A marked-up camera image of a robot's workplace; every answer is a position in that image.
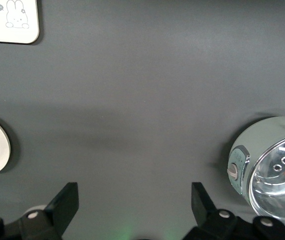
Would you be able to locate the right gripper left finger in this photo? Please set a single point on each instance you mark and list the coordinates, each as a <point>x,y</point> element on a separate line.
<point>65,205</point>

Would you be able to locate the glass pot lid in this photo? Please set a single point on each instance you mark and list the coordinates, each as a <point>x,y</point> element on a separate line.
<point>277,180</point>

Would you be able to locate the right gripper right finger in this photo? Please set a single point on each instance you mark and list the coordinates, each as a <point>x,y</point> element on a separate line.
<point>202,207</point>

